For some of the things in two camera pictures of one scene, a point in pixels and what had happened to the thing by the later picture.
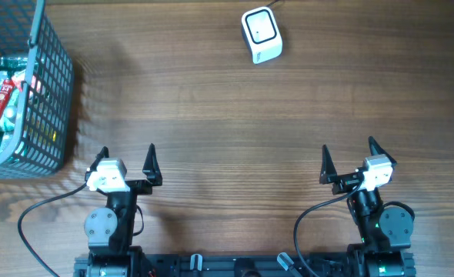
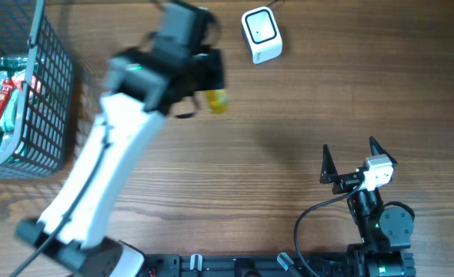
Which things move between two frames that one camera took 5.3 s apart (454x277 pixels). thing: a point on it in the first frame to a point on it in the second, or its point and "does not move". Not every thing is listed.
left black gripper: x=150 y=168 to x=198 y=75
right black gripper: x=329 y=175 does not move
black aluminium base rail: x=233 y=265 does not move
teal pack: x=8 y=120 does not move
